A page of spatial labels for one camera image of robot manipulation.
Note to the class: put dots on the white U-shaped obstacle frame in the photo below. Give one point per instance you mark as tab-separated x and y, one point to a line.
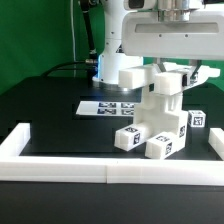
16	167

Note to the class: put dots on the white sheet with tags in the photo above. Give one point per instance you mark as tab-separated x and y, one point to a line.
101	108

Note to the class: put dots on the white chair back part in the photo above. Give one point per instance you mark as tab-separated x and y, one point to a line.
174	80

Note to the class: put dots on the white chair seat part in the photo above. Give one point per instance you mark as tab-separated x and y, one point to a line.
162	113

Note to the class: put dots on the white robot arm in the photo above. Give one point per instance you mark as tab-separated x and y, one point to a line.
113	57

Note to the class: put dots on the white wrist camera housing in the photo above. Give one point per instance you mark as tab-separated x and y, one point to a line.
139	4

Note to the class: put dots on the white tagged cube right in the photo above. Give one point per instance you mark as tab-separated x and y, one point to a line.
196	118

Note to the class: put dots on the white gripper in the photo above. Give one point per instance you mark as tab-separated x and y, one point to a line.
199	38

